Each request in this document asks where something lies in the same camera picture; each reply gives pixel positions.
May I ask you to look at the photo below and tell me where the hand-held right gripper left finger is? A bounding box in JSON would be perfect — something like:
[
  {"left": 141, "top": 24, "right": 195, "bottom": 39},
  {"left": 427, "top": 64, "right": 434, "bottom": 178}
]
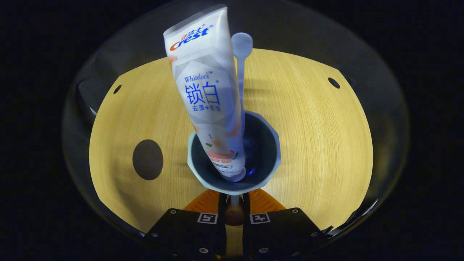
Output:
[{"left": 143, "top": 188, "right": 227, "bottom": 261}]

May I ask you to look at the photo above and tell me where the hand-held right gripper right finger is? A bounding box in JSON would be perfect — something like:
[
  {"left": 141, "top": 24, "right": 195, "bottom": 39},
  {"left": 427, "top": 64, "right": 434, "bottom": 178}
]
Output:
[{"left": 242, "top": 188, "right": 329, "bottom": 261}]

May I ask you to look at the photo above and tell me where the blue cup with wooden handle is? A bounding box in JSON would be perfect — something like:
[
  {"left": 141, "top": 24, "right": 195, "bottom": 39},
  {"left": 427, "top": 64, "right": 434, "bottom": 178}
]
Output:
[{"left": 187, "top": 110, "right": 282, "bottom": 227}]

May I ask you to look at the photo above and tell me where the white toothpaste tube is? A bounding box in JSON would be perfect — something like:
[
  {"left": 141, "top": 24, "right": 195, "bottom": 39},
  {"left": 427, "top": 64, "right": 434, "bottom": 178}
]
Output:
[{"left": 163, "top": 4, "right": 248, "bottom": 182}]

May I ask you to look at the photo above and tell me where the white toothbrush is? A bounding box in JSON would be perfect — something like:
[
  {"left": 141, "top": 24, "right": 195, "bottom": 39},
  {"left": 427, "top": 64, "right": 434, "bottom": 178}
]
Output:
[{"left": 231, "top": 32, "right": 253, "bottom": 125}]

